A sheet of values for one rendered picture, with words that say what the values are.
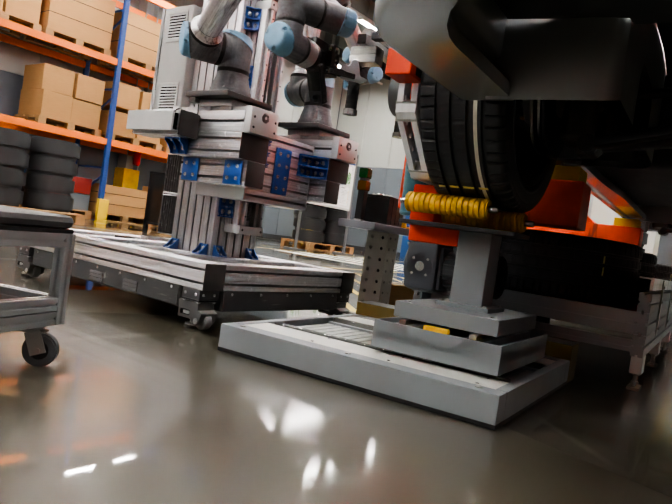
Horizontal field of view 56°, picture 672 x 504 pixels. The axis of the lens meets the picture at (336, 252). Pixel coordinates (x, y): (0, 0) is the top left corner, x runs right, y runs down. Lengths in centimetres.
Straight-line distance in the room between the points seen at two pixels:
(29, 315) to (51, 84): 1067
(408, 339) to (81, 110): 1094
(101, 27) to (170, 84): 984
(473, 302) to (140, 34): 1165
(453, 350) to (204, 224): 127
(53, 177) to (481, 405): 813
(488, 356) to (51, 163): 799
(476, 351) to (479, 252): 33
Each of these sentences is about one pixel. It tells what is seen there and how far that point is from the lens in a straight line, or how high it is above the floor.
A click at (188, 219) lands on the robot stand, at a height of 36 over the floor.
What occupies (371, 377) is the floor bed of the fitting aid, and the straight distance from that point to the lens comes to 160.
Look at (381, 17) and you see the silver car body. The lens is 113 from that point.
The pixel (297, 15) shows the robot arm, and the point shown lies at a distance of 169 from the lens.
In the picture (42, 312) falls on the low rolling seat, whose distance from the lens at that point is 150.
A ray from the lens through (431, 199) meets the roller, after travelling 181.
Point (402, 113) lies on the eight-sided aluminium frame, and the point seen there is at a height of 73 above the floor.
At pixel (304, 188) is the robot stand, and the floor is 55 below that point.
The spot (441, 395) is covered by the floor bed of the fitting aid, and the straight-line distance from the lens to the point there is 153.
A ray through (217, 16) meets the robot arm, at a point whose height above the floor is 103.
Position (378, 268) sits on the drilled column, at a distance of 266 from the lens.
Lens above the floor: 39
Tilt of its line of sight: 2 degrees down
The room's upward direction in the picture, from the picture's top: 8 degrees clockwise
